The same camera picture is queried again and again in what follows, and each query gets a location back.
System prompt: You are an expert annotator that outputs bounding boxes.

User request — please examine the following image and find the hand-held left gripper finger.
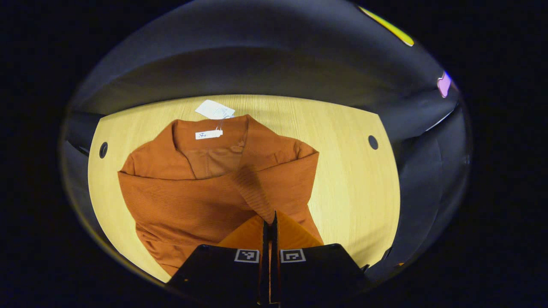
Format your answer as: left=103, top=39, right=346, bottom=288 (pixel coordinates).
left=270, top=210, right=373, bottom=306
left=166, top=212, right=271, bottom=306

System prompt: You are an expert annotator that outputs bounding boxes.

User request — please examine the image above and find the orange button shirt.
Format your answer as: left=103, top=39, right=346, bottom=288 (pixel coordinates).
left=118, top=115, right=325, bottom=276

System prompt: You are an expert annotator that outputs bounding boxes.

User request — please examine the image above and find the white paper hang tag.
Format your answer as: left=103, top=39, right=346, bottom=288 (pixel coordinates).
left=195, top=99, right=236, bottom=120

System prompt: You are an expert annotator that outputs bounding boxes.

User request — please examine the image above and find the black backdrop cloth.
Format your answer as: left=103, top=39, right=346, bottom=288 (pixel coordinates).
left=60, top=0, right=471, bottom=285

